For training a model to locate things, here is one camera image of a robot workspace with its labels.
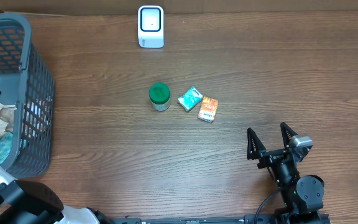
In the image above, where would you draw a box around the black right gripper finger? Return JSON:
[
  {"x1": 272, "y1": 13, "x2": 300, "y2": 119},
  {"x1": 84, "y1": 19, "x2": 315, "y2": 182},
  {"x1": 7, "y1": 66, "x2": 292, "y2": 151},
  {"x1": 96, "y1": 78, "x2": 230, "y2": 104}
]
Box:
[
  {"x1": 280, "y1": 122, "x2": 298, "y2": 147},
  {"x1": 247, "y1": 128, "x2": 266, "y2": 160}
]

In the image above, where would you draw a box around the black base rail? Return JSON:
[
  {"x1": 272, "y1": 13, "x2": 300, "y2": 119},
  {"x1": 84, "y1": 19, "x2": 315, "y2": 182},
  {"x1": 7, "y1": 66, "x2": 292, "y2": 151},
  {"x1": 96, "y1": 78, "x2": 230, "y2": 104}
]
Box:
[{"x1": 112, "y1": 213, "x2": 331, "y2": 224}]

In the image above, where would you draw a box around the green lid jar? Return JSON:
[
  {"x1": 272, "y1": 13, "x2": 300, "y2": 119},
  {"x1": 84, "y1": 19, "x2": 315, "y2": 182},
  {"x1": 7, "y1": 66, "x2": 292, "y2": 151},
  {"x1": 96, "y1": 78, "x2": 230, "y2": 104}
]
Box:
[{"x1": 149, "y1": 83, "x2": 171, "y2": 111}]

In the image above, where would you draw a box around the small teal tissue pack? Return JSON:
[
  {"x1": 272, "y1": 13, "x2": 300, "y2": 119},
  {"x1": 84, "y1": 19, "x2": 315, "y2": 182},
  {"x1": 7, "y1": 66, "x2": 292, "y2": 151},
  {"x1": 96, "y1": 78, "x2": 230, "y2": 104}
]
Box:
[{"x1": 178, "y1": 86, "x2": 203, "y2": 111}]

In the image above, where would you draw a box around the orange tissue pack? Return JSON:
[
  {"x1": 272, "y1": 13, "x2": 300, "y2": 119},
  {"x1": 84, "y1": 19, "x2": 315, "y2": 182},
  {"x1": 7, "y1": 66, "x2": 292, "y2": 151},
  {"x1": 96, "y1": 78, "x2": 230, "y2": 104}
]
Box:
[{"x1": 198, "y1": 96, "x2": 218, "y2": 123}]

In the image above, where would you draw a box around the large teal wipes pack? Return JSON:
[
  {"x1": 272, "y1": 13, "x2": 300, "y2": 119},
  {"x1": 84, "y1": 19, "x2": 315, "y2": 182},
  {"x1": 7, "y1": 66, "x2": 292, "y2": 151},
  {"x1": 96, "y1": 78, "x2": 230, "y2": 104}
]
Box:
[{"x1": 0, "y1": 132, "x2": 14, "y2": 165}]

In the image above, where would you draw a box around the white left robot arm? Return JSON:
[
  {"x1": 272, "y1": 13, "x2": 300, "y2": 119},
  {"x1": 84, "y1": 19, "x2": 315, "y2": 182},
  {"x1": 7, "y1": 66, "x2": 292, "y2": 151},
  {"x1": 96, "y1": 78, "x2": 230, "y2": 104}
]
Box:
[{"x1": 0, "y1": 91, "x2": 114, "y2": 223}]

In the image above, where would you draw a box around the grey plastic basket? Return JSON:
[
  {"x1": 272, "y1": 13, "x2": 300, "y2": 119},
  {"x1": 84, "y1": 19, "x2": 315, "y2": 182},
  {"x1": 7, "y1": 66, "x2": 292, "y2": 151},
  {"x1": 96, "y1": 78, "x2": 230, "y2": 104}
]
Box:
[{"x1": 0, "y1": 13, "x2": 55, "y2": 179}]

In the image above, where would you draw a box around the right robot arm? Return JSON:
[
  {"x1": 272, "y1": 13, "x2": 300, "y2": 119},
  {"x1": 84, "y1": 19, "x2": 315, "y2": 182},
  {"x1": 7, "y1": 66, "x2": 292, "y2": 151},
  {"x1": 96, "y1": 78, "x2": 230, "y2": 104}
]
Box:
[{"x1": 246, "y1": 122, "x2": 330, "y2": 224}]

